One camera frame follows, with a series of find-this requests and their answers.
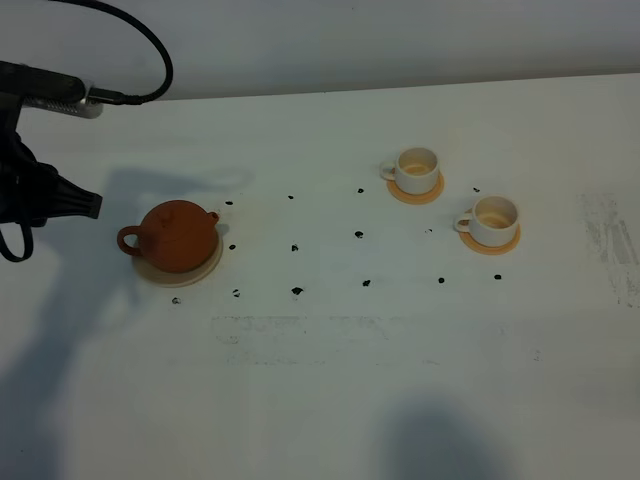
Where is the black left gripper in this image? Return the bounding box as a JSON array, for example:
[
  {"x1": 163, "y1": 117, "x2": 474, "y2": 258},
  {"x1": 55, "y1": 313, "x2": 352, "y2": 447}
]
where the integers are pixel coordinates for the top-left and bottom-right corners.
[{"x1": 1, "y1": 97, "x2": 103, "y2": 228}]

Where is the brown clay teapot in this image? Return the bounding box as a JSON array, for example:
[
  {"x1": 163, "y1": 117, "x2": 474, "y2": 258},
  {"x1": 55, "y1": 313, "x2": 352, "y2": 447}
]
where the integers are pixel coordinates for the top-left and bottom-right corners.
[{"x1": 117, "y1": 200, "x2": 220, "y2": 274}]

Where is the beige round teapot coaster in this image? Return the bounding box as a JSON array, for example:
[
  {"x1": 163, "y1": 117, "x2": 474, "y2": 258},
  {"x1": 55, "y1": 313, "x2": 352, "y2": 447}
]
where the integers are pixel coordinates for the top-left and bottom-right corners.
[{"x1": 131, "y1": 226, "x2": 224, "y2": 288}]

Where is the far orange cup coaster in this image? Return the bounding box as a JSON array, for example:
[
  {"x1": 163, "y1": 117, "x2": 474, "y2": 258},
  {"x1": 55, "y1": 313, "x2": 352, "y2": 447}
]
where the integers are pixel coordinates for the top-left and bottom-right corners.
[{"x1": 386, "y1": 171, "x2": 446, "y2": 206}]

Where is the orange cup coaster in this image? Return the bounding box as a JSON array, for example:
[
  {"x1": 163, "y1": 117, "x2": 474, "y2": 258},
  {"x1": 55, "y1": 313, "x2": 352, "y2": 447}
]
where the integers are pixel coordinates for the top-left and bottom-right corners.
[
  {"x1": 386, "y1": 171, "x2": 446, "y2": 206},
  {"x1": 459, "y1": 223, "x2": 523, "y2": 257}
]

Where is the far white teacup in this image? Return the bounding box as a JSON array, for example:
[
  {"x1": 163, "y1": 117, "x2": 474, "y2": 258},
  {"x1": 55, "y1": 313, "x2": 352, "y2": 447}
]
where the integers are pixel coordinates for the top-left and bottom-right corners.
[{"x1": 379, "y1": 147, "x2": 440, "y2": 195}]

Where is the white teacup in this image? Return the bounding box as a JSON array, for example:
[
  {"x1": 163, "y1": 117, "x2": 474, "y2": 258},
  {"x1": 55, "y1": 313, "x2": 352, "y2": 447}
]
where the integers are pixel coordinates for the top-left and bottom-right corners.
[
  {"x1": 453, "y1": 195, "x2": 520, "y2": 248},
  {"x1": 379, "y1": 147, "x2": 440, "y2": 195}
]

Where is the near orange cup coaster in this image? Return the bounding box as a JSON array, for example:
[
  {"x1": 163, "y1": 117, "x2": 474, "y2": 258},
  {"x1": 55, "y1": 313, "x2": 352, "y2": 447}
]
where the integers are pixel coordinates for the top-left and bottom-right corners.
[{"x1": 459, "y1": 223, "x2": 523, "y2": 257}]

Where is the near white teacup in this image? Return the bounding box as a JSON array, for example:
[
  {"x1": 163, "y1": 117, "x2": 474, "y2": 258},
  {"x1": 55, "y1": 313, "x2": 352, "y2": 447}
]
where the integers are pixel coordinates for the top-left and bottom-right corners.
[{"x1": 453, "y1": 195, "x2": 520, "y2": 248}]

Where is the black left camera cable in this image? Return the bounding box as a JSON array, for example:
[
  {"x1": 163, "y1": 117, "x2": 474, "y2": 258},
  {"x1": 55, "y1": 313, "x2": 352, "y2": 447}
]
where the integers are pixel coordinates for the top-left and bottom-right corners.
[{"x1": 47, "y1": 0, "x2": 175, "y2": 107}]

